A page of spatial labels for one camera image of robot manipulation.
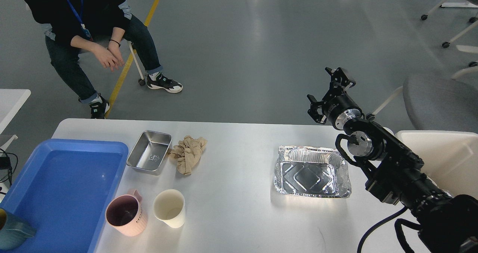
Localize teal ceramic cup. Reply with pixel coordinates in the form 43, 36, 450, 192
0, 209, 37, 251

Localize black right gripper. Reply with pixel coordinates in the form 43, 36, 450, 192
307, 67, 363, 130

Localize crumpled beige cloth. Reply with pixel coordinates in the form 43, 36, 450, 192
168, 135, 208, 175

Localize white side table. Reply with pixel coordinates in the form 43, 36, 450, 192
0, 89, 31, 133

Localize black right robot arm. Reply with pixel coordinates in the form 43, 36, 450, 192
307, 67, 478, 253

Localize aluminium foil tray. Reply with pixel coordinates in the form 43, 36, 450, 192
273, 145, 352, 198

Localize pink ribbed mug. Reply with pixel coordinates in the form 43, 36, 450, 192
105, 189, 148, 237

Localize white paper cup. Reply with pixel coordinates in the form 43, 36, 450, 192
153, 189, 186, 228

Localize white chair under person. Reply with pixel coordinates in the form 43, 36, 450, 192
127, 40, 146, 86

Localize person's hand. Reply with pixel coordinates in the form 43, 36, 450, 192
91, 41, 125, 71

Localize stainless steel rectangular pan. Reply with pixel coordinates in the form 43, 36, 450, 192
126, 130, 172, 175

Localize blue plastic tray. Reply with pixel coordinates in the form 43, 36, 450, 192
1, 139, 128, 253

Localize white chair legs with castors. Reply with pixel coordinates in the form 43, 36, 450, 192
420, 0, 478, 78

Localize white plastic bin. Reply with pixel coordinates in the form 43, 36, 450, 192
395, 130, 478, 198

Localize grey office chair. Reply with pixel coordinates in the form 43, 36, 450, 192
365, 73, 478, 132

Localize seated person in black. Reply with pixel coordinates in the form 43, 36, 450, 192
24, 0, 183, 119

